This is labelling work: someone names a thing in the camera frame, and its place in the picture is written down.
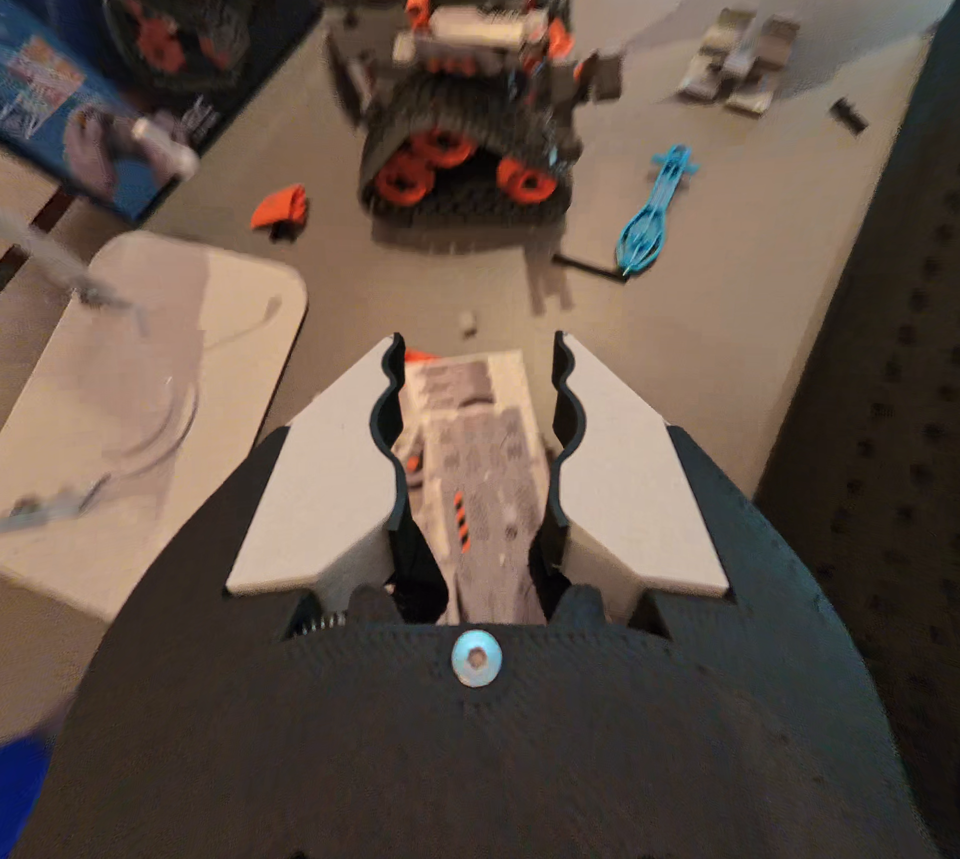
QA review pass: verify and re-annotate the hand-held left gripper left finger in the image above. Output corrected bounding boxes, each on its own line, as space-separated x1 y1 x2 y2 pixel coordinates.
225 332 412 611

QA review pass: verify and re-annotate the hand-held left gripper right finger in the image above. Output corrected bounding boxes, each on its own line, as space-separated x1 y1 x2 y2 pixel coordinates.
546 328 730 625

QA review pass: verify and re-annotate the white sticker sheet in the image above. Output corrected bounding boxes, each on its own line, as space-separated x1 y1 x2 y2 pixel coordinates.
396 349 554 624

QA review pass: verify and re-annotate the grey orange tracked toy robot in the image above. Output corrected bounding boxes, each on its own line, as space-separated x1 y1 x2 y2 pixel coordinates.
311 0 661 230

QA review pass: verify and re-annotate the white book stand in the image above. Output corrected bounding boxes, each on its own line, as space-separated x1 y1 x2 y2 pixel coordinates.
0 206 310 622

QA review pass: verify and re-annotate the long black toy axle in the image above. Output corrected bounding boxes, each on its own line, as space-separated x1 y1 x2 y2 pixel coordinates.
553 253 630 284

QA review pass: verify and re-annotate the light blue brick tool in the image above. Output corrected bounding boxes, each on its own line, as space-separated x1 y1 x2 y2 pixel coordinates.
615 145 702 277

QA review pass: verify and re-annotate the orange toy cone part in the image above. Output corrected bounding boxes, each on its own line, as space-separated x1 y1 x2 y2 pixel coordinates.
251 184 310 235

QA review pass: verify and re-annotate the grey toy plate assembly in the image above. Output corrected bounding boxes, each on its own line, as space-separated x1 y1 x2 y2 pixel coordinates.
677 7 801 118

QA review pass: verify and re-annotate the blue robot kit box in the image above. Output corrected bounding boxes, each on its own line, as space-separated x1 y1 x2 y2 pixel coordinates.
0 0 324 224

